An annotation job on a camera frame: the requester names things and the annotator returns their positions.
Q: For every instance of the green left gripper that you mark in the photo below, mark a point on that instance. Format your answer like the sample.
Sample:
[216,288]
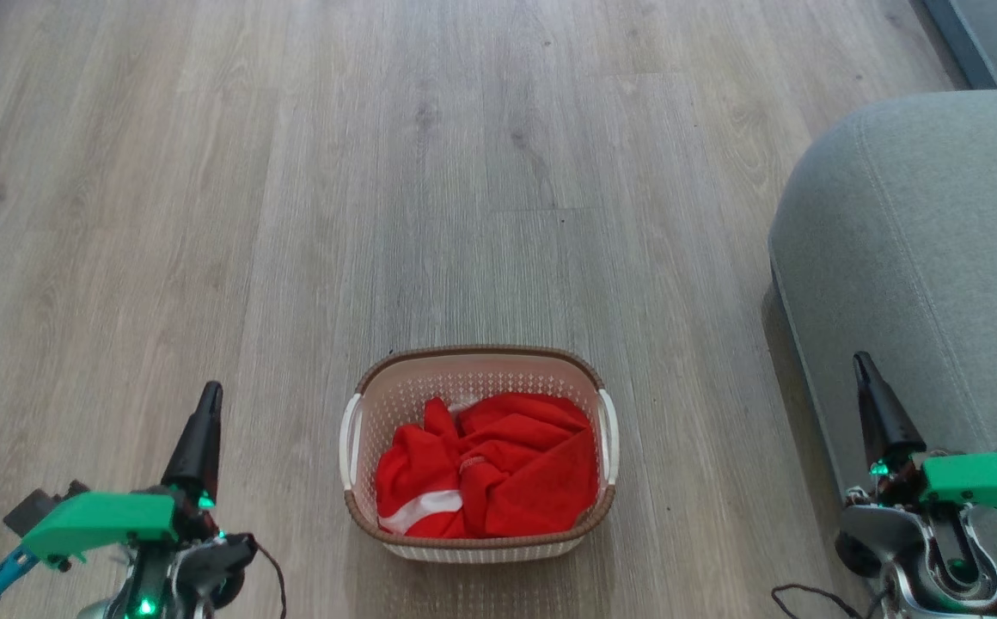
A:
[99,518]

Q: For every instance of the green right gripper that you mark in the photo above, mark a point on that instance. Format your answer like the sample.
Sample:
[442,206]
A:
[980,481]

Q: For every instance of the plain red garment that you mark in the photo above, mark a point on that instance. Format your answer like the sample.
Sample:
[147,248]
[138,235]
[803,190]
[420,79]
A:
[533,481]

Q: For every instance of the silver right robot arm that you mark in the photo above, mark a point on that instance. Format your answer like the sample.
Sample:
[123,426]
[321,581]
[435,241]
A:
[920,550]

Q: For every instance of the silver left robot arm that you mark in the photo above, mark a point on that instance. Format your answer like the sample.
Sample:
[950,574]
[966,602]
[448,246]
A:
[180,572]

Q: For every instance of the grey fabric sofa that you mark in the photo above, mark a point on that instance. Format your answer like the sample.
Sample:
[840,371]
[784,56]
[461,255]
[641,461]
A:
[920,258]

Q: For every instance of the blue left wrist connector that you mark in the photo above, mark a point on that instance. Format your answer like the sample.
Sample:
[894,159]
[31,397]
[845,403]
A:
[4,578]

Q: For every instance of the white plastic laundry basket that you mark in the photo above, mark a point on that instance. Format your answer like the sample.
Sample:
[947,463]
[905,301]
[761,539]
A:
[473,371]

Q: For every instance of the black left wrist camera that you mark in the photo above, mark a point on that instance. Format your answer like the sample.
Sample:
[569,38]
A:
[30,511]

